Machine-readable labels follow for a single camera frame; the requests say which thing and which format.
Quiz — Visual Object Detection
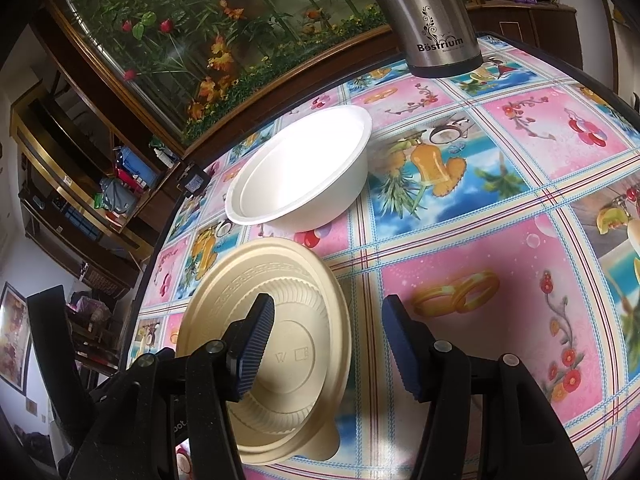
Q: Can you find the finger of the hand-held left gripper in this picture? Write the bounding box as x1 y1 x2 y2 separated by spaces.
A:
26 285 98 441

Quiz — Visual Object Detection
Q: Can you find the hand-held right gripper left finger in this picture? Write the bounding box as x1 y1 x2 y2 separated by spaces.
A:
67 294 276 480

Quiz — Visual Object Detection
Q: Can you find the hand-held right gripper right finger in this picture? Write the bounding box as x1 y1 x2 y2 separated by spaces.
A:
382 294 588 480

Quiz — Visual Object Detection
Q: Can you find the large beige plastic bowl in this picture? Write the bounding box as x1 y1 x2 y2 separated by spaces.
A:
176 238 352 466

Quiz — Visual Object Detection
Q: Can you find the colourful printed tablecloth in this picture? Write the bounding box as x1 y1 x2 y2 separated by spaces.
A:
132 35 640 480

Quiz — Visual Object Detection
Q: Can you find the grey-blue bag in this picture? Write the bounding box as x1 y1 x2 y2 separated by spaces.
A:
97 177 133 218

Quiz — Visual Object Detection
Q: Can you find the wooden shelf unit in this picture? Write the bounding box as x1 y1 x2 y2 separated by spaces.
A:
10 75 201 301

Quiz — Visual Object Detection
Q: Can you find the white foam bowl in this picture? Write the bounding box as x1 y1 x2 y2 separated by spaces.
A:
225 106 373 233

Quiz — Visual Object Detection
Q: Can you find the white spray bottle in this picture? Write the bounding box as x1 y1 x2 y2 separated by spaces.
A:
150 142 176 166

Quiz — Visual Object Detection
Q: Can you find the glass tank with artificial plants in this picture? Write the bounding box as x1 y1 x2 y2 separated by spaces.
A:
45 0 401 148

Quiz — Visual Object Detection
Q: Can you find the stainless steel kettle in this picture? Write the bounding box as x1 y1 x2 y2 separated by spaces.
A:
352 0 483 79

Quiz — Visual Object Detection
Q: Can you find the wooden side cabinet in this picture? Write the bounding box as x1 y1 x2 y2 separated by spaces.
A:
465 0 591 56

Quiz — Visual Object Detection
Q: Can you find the framed wall picture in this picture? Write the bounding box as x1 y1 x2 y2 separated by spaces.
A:
0 282 33 393

